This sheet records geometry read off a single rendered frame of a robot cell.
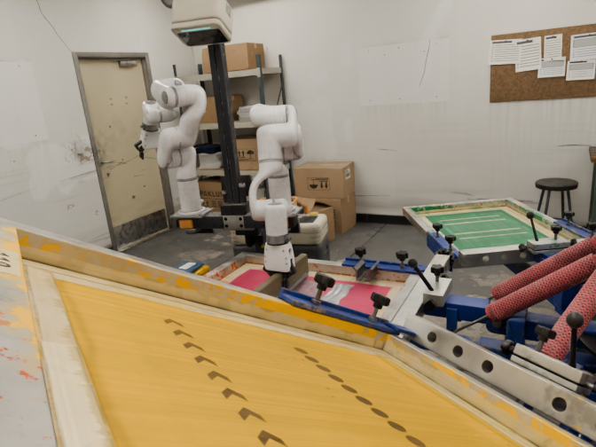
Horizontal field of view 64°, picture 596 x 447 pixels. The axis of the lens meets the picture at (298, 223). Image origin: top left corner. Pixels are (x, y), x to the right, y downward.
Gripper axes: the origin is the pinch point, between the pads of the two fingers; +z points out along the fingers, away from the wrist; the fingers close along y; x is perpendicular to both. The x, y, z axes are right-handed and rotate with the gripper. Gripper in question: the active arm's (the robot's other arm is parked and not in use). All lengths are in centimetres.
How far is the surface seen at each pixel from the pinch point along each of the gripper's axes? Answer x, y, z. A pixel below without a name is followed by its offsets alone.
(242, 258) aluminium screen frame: -23.4, 32.0, 0.6
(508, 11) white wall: -371, -39, -137
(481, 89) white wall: -376, -16, -71
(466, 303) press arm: 3, -62, -3
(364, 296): -10.5, -27.2, 5.0
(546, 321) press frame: 2, -83, 0
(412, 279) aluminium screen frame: -20.5, -41.2, 0.7
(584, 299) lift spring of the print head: 24, -89, -16
